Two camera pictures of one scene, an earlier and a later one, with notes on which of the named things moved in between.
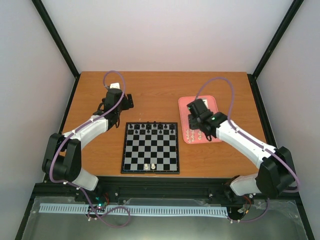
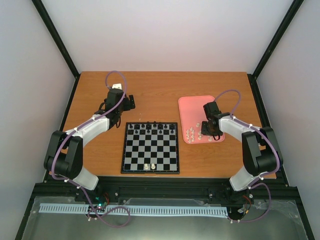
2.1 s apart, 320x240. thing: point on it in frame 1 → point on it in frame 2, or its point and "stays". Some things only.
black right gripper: (191, 124) → (204, 131)
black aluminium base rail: (158, 187) stays
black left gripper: (126, 106) stays
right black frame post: (283, 27) stays
